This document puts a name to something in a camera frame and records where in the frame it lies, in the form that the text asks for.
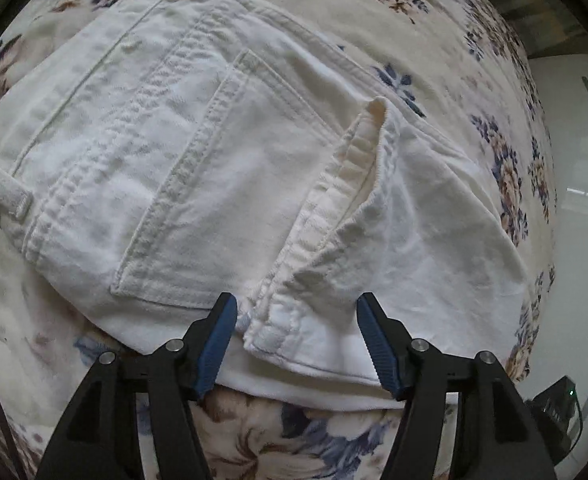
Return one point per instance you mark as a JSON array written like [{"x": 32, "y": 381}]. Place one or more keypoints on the black power adapter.
[{"x": 558, "y": 417}]

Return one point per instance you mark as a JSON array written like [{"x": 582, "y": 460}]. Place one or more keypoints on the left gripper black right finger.
[{"x": 496, "y": 435}]

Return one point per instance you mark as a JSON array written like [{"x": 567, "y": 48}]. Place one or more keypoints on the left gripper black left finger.
[{"x": 97, "y": 438}]

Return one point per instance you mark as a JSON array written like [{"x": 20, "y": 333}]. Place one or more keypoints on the floral fleece blanket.
[{"x": 459, "y": 67}]

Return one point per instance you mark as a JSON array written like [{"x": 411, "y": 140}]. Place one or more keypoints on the white pants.
[{"x": 176, "y": 149}]

